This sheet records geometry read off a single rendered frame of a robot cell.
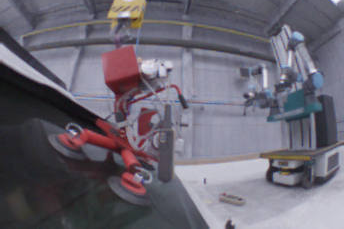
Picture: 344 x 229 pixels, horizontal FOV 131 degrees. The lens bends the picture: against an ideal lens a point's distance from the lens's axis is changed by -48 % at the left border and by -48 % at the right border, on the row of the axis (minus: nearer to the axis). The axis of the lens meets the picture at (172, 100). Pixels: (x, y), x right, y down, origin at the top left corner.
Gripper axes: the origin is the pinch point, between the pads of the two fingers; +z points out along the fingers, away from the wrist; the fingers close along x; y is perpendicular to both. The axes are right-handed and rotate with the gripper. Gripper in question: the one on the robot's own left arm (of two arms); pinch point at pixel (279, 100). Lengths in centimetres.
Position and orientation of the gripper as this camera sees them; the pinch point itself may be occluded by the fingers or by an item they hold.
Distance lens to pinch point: 119.6
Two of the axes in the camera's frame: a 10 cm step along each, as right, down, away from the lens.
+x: 0.1, -1.4, -9.9
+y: -9.0, -4.3, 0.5
